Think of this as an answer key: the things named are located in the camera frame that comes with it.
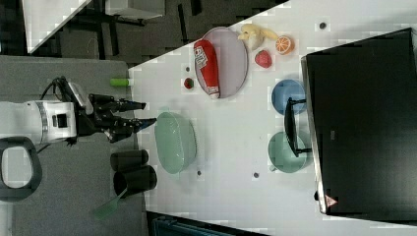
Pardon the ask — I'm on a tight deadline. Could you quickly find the large strawberry toy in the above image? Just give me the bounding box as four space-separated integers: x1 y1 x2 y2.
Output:
255 50 272 69

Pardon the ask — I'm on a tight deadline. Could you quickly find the green spatula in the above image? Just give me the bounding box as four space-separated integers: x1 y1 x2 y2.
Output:
92 190 127 220

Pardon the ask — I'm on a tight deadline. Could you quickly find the blue bowl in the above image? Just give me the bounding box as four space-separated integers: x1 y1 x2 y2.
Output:
271 80 306 115

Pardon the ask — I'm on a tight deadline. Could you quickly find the black cylinder cup upper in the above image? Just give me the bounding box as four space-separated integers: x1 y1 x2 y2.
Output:
110 149 149 172

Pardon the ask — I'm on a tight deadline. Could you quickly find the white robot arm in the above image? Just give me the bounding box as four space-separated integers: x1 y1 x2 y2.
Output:
1 94 156 203

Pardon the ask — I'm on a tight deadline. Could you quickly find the black toaster oven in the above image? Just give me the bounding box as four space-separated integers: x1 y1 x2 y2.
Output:
300 28 417 225

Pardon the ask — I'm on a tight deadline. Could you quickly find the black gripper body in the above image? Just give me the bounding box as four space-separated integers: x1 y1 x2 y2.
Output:
77 93 133 143

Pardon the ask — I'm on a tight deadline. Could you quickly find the peeled banana toy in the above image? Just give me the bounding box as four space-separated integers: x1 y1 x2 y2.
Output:
238 24 278 50

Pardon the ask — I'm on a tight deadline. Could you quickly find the green marker pen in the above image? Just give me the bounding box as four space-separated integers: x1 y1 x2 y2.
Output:
110 78 134 87

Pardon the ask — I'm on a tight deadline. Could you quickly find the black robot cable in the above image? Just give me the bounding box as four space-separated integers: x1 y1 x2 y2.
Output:
39 76 77 103

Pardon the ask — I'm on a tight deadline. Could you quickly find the green oval strainer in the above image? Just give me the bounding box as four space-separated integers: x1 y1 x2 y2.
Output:
154 111 197 174

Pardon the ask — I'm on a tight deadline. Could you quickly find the orange half toy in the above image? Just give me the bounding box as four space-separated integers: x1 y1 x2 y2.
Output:
275 35 295 55

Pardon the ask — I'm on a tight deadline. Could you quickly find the grey round plate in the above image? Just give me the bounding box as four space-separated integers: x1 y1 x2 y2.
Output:
195 27 248 98

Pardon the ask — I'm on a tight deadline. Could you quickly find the green mug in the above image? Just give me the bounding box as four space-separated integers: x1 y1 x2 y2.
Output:
268 132 312 173

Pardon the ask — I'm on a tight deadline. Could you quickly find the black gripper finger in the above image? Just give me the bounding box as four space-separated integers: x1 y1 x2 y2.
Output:
123 118 156 133
113 100 146 112

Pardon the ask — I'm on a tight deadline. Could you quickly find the small strawberry toy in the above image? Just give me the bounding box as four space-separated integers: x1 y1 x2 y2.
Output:
184 78 194 89

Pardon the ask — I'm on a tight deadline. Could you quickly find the red ketchup bottle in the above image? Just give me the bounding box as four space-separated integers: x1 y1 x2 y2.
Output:
194 39 220 99

